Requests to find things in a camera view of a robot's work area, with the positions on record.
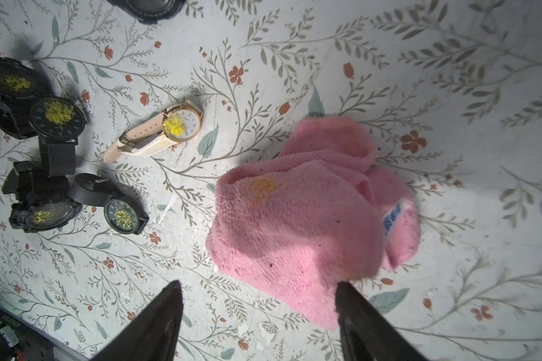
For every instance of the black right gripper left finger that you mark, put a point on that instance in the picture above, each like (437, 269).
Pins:
(153, 334)

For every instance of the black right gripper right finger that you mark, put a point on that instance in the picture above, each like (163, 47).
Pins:
(365, 334)

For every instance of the pink cloth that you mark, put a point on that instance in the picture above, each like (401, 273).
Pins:
(320, 213)

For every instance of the black strap wristwatch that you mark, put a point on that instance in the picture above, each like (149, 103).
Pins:
(149, 12)

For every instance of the green dial watch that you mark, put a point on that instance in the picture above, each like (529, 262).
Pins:
(122, 214)

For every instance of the beige strap watch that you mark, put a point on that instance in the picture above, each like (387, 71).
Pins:
(171, 127)

